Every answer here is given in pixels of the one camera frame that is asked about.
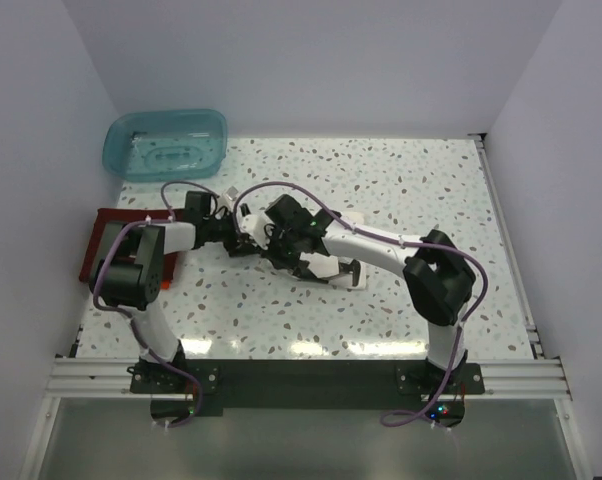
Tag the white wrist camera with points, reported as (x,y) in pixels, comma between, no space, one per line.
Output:
(228,198)
(254,225)

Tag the white t shirt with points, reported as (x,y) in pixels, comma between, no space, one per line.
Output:
(339,271)

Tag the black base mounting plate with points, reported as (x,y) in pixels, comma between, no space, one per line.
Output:
(208,388)

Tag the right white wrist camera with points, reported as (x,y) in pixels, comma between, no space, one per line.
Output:
(254,225)

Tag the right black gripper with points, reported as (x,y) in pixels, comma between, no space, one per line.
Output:
(271,255)

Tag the teal plastic bin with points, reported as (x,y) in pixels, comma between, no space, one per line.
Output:
(161,146)

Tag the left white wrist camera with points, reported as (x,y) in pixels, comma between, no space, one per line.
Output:
(228,198)

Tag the aluminium extrusion rail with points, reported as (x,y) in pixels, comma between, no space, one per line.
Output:
(503,379)

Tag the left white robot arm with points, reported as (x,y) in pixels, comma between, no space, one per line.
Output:
(127,271)

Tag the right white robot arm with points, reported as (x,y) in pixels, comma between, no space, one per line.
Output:
(439,279)

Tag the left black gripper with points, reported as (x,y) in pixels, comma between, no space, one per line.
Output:
(235,246)

